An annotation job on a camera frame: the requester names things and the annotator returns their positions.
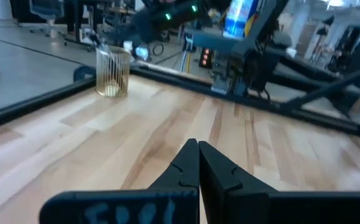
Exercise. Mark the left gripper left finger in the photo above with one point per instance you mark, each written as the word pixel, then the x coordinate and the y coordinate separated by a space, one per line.
pixel 180 177

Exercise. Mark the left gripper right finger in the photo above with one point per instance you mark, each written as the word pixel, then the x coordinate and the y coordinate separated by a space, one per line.
pixel 220 186

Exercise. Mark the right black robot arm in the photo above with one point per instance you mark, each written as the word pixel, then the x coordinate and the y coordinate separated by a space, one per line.
pixel 183 14

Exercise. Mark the black floor fan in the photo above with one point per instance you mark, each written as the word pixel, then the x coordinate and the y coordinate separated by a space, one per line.
pixel 142 51

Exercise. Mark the black controller box with lights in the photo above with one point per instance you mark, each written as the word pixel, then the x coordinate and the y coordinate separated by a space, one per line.
pixel 205 57

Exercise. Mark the black table clamp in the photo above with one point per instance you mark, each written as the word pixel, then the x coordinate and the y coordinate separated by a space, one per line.
pixel 83 74

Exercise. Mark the grey office chair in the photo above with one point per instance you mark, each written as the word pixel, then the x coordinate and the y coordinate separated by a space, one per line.
pixel 46 7

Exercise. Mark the black lamp shade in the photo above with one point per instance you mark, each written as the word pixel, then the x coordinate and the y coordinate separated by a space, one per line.
pixel 328 21
pixel 322 31

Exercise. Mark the black aluminium rig frame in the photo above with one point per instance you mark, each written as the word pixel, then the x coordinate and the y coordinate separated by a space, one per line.
pixel 43 101

